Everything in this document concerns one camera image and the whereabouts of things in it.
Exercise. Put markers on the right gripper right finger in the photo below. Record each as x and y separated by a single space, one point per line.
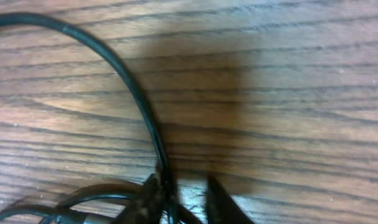
220 207

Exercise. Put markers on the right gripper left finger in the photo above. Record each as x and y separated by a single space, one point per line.
147 207

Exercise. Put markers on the black cable silver plugs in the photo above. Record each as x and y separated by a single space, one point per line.
64 212

